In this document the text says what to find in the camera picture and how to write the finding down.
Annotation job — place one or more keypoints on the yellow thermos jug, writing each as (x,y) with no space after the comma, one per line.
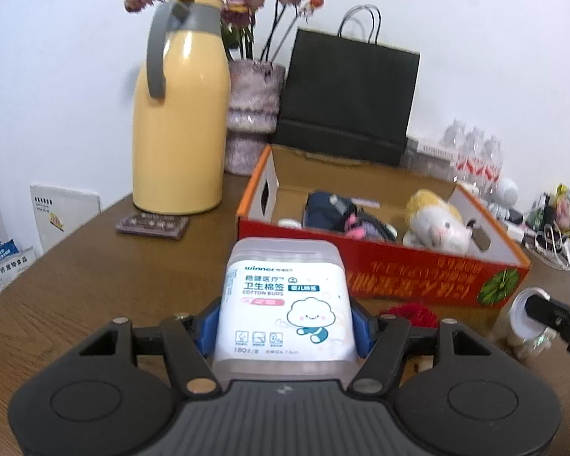
(180,128)

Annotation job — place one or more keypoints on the orange cardboard box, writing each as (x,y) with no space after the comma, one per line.
(408,270)

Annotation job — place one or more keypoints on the navy zip case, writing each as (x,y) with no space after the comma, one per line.
(320,213)

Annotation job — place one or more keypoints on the clear cotton bud box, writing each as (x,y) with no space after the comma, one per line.
(285,304)

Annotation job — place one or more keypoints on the yellow pink snack packet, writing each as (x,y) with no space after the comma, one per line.
(569,209)

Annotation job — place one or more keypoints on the black paper bag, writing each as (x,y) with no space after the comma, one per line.
(346,95)

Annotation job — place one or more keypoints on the white flat box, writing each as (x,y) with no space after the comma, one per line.
(436,147)

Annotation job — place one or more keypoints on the white yellow sheep plush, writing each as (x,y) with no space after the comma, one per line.
(437,228)

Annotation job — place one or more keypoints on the small green bottle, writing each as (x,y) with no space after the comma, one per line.
(539,211)

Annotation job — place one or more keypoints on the clear plastic bottle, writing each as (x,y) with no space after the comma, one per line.
(520,325)

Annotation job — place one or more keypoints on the white robot toy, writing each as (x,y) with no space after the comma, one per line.
(506,194)

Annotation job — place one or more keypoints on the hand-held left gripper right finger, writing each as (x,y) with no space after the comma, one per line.
(363,330)

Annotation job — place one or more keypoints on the purple mottled vase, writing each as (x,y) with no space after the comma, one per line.
(254,104)

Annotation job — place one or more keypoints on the small pink object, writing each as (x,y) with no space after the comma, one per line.
(356,229)

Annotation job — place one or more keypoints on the white charger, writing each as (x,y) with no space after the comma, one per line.
(515,233)

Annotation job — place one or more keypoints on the brown card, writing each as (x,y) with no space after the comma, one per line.
(152,225)

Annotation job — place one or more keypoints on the white board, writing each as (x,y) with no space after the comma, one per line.
(64,218)

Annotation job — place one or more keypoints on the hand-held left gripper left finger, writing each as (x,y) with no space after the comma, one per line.
(205,332)

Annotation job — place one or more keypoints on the red yarn flower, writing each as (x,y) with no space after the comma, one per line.
(413,313)

